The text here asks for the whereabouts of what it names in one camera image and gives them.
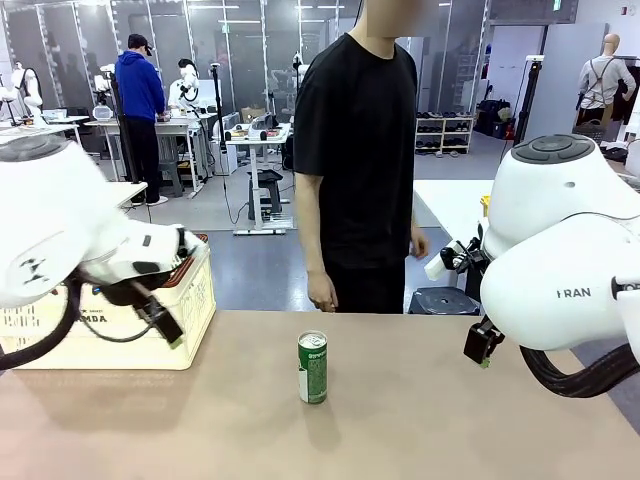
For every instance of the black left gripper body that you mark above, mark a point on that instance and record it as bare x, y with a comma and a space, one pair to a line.
120, 292

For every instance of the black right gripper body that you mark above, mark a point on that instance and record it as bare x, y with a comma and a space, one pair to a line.
474, 285

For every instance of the green drink can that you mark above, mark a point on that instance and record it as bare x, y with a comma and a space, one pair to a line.
313, 370

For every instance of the person's right forearm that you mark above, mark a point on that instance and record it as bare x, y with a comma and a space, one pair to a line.
310, 225

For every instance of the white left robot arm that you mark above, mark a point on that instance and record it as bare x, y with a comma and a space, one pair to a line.
50, 210

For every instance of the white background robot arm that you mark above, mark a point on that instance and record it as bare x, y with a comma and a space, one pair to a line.
186, 85

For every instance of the person's left forearm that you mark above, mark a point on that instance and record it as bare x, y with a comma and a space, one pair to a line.
414, 222

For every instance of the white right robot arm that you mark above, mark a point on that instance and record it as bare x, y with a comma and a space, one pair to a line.
550, 240

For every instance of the cream shopping basket brown rim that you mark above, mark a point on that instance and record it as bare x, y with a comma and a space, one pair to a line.
195, 320

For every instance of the large yellow plastic basket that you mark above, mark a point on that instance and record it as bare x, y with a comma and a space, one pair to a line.
485, 206

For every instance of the person's left hand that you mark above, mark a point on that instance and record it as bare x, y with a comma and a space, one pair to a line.
419, 245

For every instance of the person's right hand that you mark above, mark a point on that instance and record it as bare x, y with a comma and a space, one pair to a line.
322, 292

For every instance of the black plastic stool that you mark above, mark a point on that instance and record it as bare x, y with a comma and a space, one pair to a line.
440, 302

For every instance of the white side table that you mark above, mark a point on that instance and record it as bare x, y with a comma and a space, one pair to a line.
450, 200

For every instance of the white desk with thin edge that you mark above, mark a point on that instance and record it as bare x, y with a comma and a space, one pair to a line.
130, 192

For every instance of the grey step stool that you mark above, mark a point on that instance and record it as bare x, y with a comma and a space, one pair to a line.
171, 180

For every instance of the wooden shoe rack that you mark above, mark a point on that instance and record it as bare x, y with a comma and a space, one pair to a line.
444, 135

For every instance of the black bag on floor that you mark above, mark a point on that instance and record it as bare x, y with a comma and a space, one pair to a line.
492, 120

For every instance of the white background workbench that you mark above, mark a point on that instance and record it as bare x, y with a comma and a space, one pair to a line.
185, 125

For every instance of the person in black t-shirt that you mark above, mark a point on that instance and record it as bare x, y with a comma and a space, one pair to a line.
355, 150

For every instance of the black pole with white top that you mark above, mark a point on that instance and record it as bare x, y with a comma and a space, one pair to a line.
527, 100

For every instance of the man in blue hoodie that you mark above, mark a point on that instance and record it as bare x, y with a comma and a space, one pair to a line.
140, 100

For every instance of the white desk with T legs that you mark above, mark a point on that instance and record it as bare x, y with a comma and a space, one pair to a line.
257, 150

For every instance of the thin black tripod pole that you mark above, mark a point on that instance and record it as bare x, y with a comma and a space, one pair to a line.
218, 120

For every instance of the mannequin with grey apron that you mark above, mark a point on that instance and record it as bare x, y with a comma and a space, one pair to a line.
602, 85

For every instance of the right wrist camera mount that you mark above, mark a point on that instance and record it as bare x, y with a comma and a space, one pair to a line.
442, 262

